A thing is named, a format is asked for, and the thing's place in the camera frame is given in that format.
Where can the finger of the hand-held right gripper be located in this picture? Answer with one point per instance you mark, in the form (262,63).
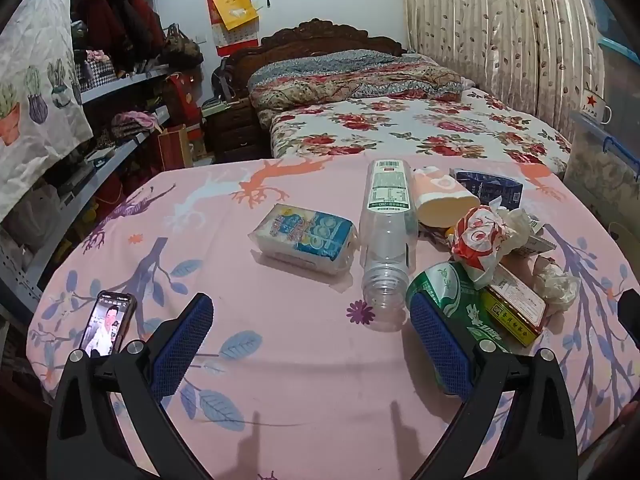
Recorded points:
(631,320)

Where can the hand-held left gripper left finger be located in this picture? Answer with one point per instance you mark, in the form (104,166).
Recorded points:
(185,345)

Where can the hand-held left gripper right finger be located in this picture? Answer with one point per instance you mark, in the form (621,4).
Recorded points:
(440,345)

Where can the green packet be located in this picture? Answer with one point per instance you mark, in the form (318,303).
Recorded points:
(450,285)

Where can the white tissue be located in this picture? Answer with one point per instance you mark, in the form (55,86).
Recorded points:
(520,225)
(555,282)

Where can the yellow red carton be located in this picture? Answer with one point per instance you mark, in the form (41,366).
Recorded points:
(515,305)

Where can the red white wrapper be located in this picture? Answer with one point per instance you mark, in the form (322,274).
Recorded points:
(480,240)

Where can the clear plastic bottle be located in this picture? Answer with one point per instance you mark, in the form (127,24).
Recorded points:
(387,240)

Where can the blue white tissue pack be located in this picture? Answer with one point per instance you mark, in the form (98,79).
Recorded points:
(300,235)

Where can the dark blue packet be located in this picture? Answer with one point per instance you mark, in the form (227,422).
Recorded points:
(495,187)

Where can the black smartphone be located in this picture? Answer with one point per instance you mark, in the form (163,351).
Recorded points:
(107,325)

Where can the pink printed tablecloth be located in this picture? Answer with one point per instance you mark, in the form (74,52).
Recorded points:
(280,385)

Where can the clear storage box blue latch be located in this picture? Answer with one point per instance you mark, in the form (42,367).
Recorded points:
(600,175)

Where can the red gift bag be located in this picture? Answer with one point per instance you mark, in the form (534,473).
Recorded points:
(172,147)
(180,97)

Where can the white enamel mug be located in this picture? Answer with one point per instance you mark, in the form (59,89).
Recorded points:
(594,107)

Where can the dark wooden nightstand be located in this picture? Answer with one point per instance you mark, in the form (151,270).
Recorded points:
(235,130)

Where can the floral bedsheet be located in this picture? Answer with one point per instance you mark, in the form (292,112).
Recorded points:
(410,125)

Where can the pink cloth bundle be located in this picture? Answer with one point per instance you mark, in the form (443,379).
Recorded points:
(132,122)

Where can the clear storage box teal lid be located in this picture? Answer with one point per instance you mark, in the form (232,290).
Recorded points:
(622,75)

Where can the grey metal shelf rack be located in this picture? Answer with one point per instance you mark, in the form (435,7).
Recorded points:
(125,82)

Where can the floral quilt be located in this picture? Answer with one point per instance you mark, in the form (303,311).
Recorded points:
(350,77)

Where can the brown handbag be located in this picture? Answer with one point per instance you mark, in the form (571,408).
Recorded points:
(180,47)

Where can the white cactus print cloth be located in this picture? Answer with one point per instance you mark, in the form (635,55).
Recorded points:
(35,85)

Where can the beige leaf print curtain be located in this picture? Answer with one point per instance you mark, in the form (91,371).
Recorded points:
(500,35)

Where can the carved wooden headboard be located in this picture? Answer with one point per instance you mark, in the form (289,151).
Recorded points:
(325,35)

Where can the dark hanging clothes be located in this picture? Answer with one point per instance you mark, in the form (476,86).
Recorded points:
(115,20)

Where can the red yellow wall calendar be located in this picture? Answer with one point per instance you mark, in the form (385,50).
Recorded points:
(232,10)

